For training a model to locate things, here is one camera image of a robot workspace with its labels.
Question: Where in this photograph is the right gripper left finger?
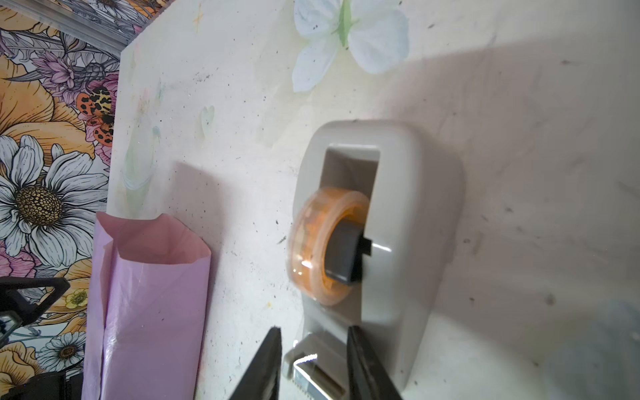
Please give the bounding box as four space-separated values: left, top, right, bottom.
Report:
229 327 283 400

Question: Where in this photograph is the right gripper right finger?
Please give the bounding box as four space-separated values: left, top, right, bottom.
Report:
347 325 402 400

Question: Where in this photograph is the orange clear tape roll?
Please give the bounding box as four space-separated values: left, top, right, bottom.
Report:
287 188 369 306

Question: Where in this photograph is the white tape dispenser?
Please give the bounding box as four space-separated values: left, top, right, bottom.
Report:
283 120 465 399

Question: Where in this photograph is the pink wrapping paper sheet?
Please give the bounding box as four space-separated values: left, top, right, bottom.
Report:
82 213 212 399

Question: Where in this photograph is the left aluminium corner post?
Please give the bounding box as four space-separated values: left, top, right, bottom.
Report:
1 0 134 55

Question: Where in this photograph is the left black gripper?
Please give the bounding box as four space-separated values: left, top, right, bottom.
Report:
0 276 83 400

